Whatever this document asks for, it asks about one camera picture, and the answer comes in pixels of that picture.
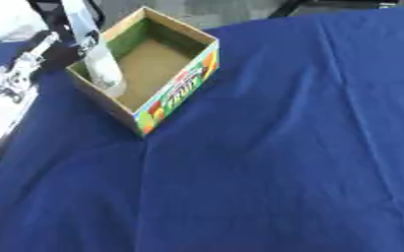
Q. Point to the black furniture frame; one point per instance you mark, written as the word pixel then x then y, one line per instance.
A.
pixel 326 6

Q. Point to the cardboard box with green inside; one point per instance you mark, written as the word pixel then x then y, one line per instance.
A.
pixel 154 67

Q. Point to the clear white plastic bottle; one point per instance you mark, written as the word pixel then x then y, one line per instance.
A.
pixel 105 70

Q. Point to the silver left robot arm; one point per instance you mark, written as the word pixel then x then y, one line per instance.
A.
pixel 7 95

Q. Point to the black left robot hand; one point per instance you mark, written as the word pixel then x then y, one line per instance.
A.
pixel 59 54

